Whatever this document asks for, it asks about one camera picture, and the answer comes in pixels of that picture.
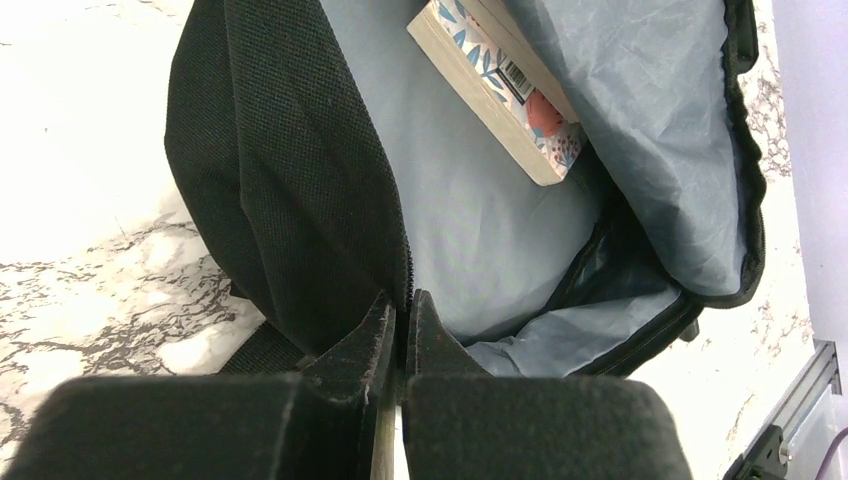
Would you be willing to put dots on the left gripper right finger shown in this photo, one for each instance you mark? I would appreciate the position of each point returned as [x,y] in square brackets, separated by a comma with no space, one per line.
[461,423]

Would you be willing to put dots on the floral cover book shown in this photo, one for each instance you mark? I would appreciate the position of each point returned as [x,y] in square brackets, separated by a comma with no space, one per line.
[481,53]

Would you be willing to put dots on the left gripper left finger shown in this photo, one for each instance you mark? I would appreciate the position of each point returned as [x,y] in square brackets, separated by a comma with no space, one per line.
[332,420]

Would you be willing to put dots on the black backpack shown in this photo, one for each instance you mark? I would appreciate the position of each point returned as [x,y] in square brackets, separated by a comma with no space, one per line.
[329,167]

